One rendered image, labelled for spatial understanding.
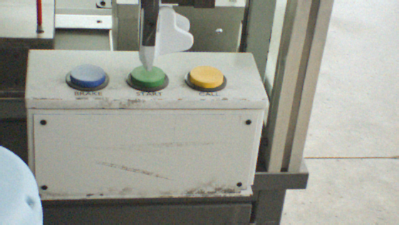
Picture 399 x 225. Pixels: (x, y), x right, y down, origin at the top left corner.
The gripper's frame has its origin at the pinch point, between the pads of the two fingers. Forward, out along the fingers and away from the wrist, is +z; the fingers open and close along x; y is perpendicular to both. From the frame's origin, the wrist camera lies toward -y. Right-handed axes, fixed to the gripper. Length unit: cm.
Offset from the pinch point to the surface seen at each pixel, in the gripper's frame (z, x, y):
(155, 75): 1.8, -0.6, 1.6
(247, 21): 1.6, 12.7, 14.9
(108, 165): 12.6, -3.8, -3.8
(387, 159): 93, 100, 83
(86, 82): 1.9, -2.0, -6.5
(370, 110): 93, 125, 86
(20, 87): 15.7, 18.0, -15.2
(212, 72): 1.8, 0.1, 8.5
